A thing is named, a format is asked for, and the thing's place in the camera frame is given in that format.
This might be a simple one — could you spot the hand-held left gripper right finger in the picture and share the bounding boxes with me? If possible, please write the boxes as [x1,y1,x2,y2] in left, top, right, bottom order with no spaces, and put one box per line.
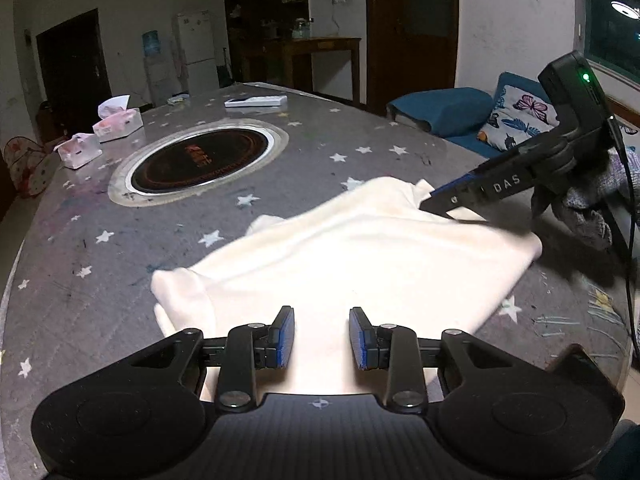
[348,306,516,413]

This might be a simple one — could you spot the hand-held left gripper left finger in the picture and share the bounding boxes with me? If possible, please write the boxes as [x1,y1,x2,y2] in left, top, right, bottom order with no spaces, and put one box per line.
[127,305,296,413]

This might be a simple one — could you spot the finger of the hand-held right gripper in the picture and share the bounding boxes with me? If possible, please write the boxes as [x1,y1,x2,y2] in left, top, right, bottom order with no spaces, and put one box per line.
[431,165,495,197]

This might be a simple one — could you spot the cream garment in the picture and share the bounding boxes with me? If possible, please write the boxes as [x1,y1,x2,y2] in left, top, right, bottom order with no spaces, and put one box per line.
[150,176,543,401]

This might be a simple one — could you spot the person's right hand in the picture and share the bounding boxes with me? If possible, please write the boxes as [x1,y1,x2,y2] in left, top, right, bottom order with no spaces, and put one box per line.
[549,151,640,252]

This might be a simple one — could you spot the butterfly print cushion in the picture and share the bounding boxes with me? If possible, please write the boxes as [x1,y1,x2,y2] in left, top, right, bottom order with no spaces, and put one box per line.
[477,85,561,153]

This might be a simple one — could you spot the blue sofa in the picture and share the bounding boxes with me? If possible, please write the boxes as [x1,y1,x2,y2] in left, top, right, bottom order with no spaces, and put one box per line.
[386,71,640,161]

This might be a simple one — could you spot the window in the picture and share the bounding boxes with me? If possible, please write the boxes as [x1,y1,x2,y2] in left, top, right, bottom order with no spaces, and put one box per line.
[582,0,640,81]

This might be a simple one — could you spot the wooden desk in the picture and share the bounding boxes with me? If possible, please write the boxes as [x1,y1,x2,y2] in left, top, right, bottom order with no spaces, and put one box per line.
[262,36,362,103]

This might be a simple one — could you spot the round black induction hob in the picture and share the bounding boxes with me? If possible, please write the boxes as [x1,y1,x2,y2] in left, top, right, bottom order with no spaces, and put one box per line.
[107,119,290,207]

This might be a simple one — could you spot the white remote control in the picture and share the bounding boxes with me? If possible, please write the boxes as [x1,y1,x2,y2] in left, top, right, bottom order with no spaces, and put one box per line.
[224,95,288,108]

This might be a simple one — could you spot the large pink tissue box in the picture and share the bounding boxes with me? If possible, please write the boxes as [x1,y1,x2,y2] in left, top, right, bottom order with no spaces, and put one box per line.
[92,95,142,142]

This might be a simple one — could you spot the small pink tissue pack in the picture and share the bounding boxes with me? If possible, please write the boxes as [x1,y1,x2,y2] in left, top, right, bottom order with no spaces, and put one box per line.
[54,133,102,169]

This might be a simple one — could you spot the tall wooden cabinet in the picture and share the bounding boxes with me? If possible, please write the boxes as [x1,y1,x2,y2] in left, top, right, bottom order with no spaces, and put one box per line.
[222,0,310,86]

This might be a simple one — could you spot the white water dispenser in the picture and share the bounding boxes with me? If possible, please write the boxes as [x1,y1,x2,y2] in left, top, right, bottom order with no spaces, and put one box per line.
[145,55,171,106]

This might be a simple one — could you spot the white refrigerator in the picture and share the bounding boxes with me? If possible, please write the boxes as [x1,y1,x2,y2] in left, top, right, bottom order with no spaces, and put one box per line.
[172,8,221,95]

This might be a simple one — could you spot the red dotted play tent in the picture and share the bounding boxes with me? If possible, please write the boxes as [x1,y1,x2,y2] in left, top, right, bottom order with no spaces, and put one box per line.
[2,136,63,198]

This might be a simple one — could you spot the blue water bottle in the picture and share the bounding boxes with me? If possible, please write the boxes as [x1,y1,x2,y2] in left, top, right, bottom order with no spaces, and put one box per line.
[141,30,164,58]

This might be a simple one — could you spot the dark entrance door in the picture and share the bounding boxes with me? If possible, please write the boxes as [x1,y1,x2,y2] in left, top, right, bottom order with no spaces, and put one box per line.
[36,8,113,131]

